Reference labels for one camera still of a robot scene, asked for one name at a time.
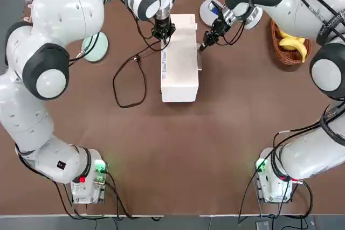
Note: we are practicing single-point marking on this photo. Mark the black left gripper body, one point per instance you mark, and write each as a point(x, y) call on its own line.
point(163, 24)

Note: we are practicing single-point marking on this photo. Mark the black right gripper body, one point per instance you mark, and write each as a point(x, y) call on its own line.
point(220, 26)

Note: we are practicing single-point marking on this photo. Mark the white toaster oven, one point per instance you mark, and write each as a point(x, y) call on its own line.
point(179, 65)

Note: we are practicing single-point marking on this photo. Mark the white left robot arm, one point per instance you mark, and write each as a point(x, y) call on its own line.
point(67, 12)

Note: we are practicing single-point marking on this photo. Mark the grey round plate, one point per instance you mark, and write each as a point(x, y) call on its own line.
point(205, 12)

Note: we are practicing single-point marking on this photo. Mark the pale green round plate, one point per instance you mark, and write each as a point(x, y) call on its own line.
point(98, 49)

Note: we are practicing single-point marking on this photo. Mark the yellow banana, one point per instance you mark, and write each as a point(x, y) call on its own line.
point(292, 44)
point(284, 34)
point(305, 41)

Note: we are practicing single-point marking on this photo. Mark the brown wicker basket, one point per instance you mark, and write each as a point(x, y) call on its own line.
point(285, 56)

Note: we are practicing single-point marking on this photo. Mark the grey floor socket box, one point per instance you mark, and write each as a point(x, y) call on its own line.
point(262, 225)

